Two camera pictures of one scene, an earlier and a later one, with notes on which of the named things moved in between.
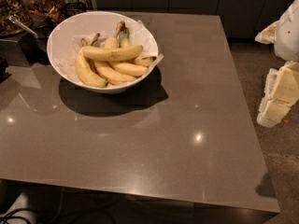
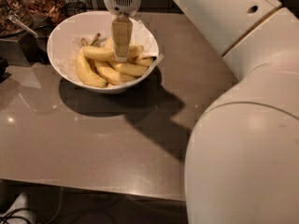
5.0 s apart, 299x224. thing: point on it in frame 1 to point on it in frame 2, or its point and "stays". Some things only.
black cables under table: [7, 217] stays
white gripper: [288, 32] to [122, 1]
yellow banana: [104, 53] stays
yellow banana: [130, 69] stays
